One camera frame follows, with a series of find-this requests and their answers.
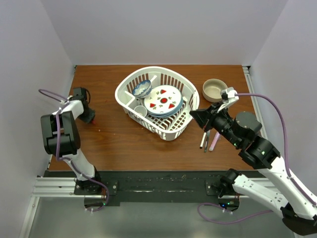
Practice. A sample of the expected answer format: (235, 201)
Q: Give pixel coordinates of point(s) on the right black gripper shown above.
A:
(202, 116)

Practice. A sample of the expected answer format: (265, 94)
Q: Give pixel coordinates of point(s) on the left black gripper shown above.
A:
(90, 117)

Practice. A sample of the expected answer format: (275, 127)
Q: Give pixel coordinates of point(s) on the pink highlighter pen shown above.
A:
(214, 142)

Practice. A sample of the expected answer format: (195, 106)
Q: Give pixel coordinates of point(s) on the white pen with black tip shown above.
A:
(203, 140)

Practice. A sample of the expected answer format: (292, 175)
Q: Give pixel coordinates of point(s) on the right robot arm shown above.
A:
(243, 132)

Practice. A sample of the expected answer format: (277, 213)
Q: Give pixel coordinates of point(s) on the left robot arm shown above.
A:
(61, 136)

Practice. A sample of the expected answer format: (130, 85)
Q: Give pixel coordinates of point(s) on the beige ceramic bowl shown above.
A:
(212, 89)

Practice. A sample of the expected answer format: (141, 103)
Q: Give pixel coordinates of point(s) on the watermelon pattern plate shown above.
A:
(163, 99)

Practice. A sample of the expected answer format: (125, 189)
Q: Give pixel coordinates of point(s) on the white plastic dish basket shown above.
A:
(170, 128)

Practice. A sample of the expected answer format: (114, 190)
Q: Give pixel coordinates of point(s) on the small white cup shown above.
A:
(141, 110)

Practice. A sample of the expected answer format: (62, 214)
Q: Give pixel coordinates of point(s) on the blue white patterned bowl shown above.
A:
(142, 90)

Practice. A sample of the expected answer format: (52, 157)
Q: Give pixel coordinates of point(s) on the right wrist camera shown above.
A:
(229, 97)

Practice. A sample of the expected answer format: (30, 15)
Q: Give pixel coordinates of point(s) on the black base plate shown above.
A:
(162, 187)

